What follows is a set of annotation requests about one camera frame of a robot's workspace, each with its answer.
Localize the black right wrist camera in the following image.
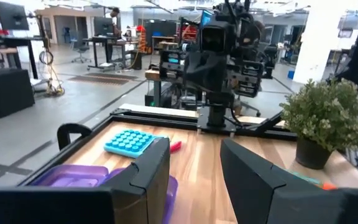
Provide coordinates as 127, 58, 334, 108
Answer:
200, 24, 234, 54

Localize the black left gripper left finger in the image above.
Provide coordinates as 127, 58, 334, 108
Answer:
0, 136, 171, 224

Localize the blue calculator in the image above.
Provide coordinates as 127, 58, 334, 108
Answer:
103, 128, 169, 159

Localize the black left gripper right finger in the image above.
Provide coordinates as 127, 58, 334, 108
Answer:
219, 138, 358, 224

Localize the black computer monitor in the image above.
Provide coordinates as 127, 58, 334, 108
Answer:
93, 16, 115, 37
0, 0, 30, 31

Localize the green pencil with orange tip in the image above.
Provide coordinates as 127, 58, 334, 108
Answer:
287, 169, 338, 191

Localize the red-pink marker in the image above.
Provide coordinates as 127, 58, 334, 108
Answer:
170, 140, 183, 154

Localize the large black box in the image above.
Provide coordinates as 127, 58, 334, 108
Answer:
0, 68, 36, 118

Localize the stand with coiled cables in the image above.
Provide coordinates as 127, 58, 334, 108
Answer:
38, 29, 65, 97

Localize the person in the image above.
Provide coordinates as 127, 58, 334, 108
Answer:
109, 6, 123, 40

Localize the purple plastic pencil case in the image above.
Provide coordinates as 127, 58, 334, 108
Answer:
29, 164, 179, 224

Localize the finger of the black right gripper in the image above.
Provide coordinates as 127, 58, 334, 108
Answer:
208, 55, 234, 94
185, 54, 211, 93

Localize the black desk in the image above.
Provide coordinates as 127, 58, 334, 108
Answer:
84, 35, 139, 71

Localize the small green potted plant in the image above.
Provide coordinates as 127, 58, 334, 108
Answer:
279, 77, 358, 170

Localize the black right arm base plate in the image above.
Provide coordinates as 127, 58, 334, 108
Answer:
196, 105, 237, 135

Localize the office chair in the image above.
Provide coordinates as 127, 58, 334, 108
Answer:
71, 39, 92, 64

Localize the black frame clamp handle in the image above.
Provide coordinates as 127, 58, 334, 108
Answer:
57, 123, 93, 151

